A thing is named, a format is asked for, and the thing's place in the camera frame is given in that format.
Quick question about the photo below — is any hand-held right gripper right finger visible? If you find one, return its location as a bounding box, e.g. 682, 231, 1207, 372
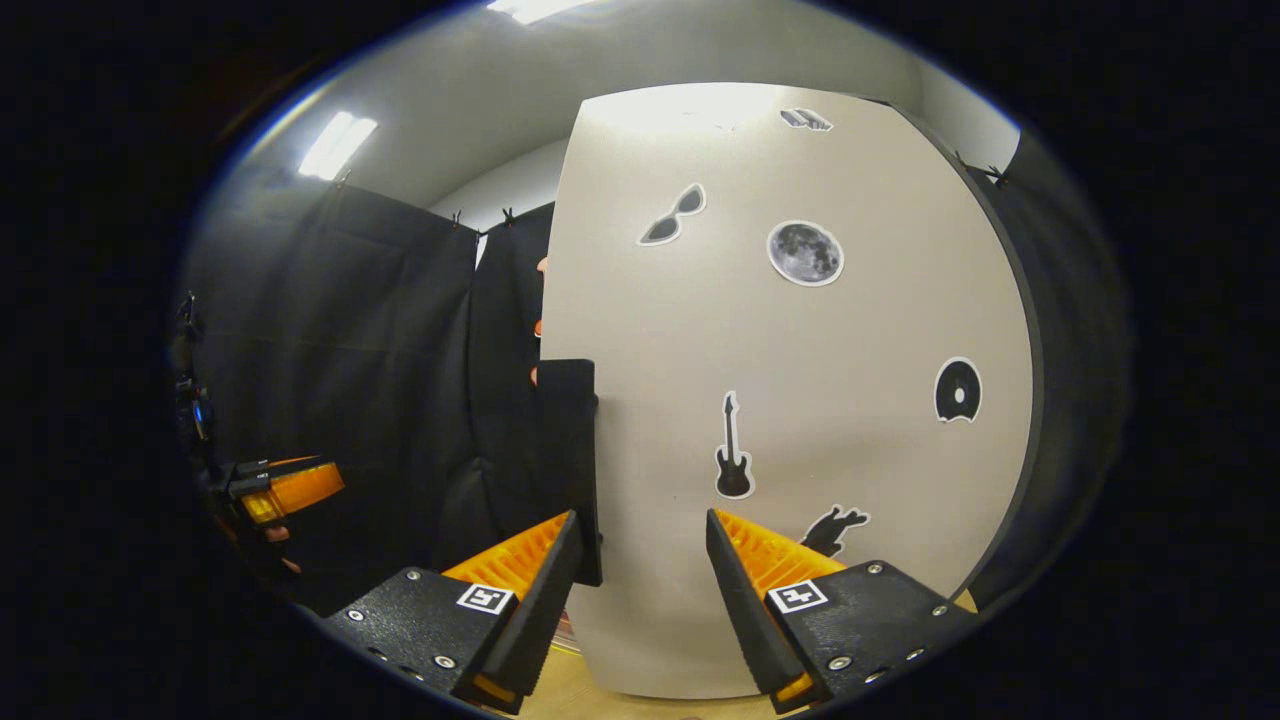
705, 508, 981, 713

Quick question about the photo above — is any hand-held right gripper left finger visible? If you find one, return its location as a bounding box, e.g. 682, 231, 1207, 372
320, 510, 583, 716

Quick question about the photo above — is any black door handle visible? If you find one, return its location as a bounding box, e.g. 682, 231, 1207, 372
528, 358, 605, 589

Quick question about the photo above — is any beige cabinet door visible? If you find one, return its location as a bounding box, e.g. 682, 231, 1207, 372
538, 82, 1036, 701

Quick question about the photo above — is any black backdrop cloth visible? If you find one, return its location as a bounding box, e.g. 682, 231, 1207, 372
180, 130, 1131, 616

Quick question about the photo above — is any small ceiling light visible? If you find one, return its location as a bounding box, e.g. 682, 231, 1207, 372
298, 110, 379, 182

